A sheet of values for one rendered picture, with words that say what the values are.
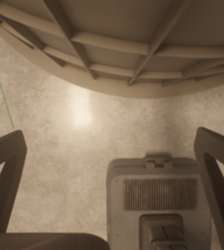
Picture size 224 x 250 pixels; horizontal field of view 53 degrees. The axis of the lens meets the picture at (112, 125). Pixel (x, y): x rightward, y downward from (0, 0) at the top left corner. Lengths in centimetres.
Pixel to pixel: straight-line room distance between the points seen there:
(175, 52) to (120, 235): 92
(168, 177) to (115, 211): 31
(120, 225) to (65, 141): 55
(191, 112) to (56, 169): 86
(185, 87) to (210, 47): 78
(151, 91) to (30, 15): 87
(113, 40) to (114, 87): 76
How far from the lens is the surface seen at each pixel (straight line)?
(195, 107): 141
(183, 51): 58
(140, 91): 132
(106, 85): 131
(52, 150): 140
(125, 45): 56
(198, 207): 124
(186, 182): 118
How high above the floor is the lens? 133
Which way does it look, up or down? 86 degrees down
